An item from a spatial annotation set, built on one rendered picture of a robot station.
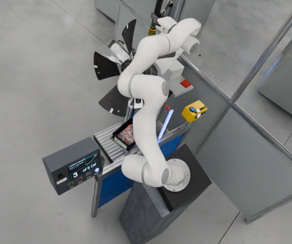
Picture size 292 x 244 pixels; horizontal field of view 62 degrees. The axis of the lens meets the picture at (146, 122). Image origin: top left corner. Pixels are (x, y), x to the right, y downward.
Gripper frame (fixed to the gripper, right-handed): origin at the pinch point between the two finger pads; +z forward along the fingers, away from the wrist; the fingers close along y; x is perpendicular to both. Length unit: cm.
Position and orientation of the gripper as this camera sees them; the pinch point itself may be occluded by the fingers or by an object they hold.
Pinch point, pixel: (156, 15)
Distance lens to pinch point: 151.0
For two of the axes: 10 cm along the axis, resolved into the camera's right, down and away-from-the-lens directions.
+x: 2.1, -6.1, -7.7
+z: -6.0, -7.0, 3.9
